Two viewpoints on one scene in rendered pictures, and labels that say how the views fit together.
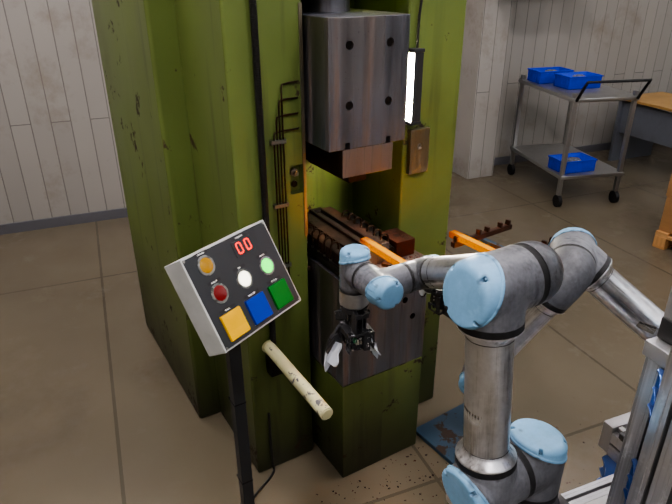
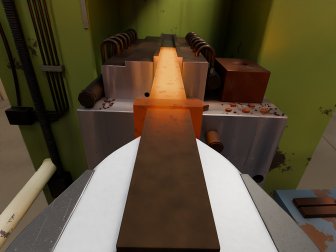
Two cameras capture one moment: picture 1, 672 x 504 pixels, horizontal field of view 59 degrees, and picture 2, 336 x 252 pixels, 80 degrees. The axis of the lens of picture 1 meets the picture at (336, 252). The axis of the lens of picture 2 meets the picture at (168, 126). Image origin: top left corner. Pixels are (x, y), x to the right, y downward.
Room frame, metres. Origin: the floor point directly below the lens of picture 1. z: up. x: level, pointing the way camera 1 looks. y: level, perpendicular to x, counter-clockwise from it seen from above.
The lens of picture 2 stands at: (1.58, -0.32, 1.07)
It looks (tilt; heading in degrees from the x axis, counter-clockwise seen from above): 30 degrees down; 30
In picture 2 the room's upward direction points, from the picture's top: 2 degrees clockwise
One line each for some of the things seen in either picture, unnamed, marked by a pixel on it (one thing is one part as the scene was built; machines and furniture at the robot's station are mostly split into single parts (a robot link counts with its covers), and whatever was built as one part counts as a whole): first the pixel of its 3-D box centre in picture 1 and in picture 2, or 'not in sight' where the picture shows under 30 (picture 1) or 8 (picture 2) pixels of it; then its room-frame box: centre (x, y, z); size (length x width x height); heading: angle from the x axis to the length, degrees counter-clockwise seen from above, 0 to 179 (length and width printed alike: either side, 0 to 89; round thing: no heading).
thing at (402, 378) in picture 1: (346, 381); not in sight; (2.12, -0.04, 0.23); 0.56 x 0.38 x 0.47; 31
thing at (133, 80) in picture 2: (336, 236); (159, 57); (2.08, 0.00, 0.96); 0.42 x 0.20 x 0.09; 31
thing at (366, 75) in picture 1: (345, 73); not in sight; (2.10, -0.04, 1.56); 0.42 x 0.39 x 0.40; 31
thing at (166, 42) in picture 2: (341, 226); (168, 44); (2.09, -0.02, 0.99); 0.42 x 0.05 x 0.01; 31
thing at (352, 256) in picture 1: (355, 269); not in sight; (1.28, -0.05, 1.23); 0.09 x 0.08 x 0.11; 30
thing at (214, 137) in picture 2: not in sight; (213, 142); (1.89, -0.25, 0.87); 0.04 x 0.03 x 0.03; 31
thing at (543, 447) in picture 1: (532, 457); not in sight; (0.91, -0.40, 0.98); 0.13 x 0.12 x 0.14; 120
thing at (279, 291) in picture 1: (280, 293); not in sight; (1.55, 0.17, 1.01); 0.07 x 0.05 x 0.07; 146
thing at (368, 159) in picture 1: (335, 145); not in sight; (2.08, 0.00, 1.32); 0.42 x 0.20 x 0.10; 31
